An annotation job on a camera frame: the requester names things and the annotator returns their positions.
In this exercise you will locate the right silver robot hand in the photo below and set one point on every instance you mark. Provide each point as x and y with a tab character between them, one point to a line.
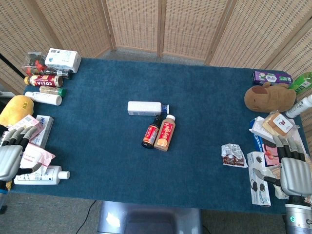
293	175

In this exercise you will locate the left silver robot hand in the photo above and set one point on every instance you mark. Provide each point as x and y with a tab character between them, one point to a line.
8	158

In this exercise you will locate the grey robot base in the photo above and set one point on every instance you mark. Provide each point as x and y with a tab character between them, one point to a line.
148	220

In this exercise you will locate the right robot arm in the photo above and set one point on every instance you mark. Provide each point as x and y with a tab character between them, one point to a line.
298	214

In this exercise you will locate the white lotion bottle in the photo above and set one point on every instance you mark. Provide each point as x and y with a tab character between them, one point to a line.
44	176

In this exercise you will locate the white spray bottle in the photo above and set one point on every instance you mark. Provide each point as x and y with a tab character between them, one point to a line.
298	107

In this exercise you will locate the white tube bottle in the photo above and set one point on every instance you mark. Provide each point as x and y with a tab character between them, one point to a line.
44	98

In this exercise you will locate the Costa coffee bottle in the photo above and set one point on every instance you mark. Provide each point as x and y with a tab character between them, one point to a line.
46	81

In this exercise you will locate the green tea bottle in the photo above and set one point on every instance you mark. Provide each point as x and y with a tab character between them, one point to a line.
303	84

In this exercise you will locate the orange milk tea bottle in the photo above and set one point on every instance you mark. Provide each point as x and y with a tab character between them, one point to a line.
165	134

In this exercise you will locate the dark soy sauce bottle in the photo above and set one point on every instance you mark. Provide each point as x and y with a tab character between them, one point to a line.
151	134

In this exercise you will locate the white bottle blue cap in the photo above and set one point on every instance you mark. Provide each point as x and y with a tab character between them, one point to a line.
146	108

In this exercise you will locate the pink wet wipes pack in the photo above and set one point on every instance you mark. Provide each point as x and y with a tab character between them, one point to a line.
36	156

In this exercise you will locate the pink snack package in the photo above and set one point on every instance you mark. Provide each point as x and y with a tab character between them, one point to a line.
270	153

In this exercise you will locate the white Oreo cookie box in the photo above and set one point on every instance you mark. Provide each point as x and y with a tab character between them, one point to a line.
259	180

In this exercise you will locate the pink white box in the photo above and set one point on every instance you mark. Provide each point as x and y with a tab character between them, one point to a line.
26	123

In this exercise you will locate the white toothpaste box blue print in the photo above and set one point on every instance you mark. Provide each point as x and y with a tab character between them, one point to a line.
45	130

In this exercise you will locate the blue Oreo box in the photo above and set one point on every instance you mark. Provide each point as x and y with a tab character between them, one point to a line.
259	143

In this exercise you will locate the yellow plush toy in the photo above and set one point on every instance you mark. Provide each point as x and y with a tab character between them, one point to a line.
15	109

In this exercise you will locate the beige snack packet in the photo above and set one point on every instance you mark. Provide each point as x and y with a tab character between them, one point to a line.
279	123

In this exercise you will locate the silver crumpled snack wrapper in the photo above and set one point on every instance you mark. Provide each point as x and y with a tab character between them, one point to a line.
231	154

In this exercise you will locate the brown capybara plush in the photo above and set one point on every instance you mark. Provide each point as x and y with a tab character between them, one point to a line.
270	97

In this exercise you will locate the green capped jar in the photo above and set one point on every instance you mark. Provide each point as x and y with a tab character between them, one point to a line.
53	90

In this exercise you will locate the clear box with red items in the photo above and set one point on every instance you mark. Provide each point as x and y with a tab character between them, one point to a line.
34	64

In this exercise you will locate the purple toothpaste box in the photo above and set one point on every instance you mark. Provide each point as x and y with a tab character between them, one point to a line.
271	78

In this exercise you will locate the white tissue pack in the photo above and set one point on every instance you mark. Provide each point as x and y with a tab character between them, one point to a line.
64	59

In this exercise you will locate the blue carpet table mat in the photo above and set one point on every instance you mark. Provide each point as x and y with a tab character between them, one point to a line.
156	136

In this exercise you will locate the bamboo folding screen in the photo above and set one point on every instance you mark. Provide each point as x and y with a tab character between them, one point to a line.
156	26

